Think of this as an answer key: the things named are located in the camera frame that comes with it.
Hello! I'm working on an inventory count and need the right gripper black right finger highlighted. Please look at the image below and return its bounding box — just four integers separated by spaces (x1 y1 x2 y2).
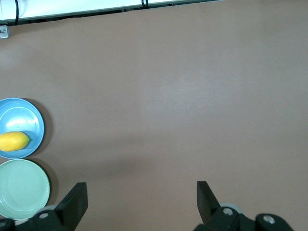
193 180 256 231

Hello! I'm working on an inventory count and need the yellow lemon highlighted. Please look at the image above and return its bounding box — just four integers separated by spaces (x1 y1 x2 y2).
0 131 31 152

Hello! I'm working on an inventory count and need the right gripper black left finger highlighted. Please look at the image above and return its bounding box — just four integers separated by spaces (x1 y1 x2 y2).
16 182 89 231

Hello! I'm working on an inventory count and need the blue round plate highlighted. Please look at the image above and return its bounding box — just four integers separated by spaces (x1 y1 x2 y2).
0 97 45 159

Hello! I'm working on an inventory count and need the pale green round plate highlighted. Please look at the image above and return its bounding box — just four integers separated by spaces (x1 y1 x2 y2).
0 158 51 220

